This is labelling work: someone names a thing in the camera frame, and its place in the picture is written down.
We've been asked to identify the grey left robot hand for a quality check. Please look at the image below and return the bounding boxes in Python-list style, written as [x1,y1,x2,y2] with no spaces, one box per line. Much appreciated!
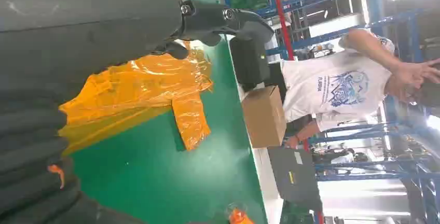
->
[0,0,276,108]

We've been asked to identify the person's right hand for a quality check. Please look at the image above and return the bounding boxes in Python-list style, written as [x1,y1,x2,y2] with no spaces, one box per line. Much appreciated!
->
[384,58,440,104]

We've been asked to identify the person's left hand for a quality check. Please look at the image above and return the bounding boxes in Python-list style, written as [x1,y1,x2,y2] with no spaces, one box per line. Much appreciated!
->
[284,134,300,150]

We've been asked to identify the orange plastic bottle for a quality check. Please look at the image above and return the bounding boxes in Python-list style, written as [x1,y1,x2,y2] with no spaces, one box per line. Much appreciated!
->
[227,203,256,224]

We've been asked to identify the grey box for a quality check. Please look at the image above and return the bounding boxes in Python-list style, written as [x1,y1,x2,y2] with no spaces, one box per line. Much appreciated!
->
[267,147,323,213]

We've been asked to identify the brown cardboard box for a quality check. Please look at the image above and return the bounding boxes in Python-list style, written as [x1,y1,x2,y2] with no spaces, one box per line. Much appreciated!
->
[241,85,287,149]

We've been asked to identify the white table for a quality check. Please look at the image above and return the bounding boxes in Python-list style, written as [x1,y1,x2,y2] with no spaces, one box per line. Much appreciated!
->
[225,35,286,224]

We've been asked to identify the person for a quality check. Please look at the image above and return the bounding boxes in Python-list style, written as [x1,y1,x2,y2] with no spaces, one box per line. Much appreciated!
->
[265,28,440,151]

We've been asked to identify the blue metal rack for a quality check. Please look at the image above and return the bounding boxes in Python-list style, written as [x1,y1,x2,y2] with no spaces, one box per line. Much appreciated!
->
[219,0,440,224]

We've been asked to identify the yellow plastic sheet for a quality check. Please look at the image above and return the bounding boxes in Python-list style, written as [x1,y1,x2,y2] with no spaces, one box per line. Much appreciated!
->
[58,0,214,156]

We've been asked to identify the black zip case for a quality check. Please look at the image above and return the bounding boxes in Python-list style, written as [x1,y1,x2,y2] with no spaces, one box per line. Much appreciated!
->
[229,37,271,91]

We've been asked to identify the red pole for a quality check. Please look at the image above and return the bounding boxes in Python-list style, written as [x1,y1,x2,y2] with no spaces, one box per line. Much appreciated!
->
[269,0,324,224]

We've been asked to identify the green table mat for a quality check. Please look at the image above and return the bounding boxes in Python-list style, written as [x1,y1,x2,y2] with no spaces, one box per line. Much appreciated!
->
[70,0,269,224]

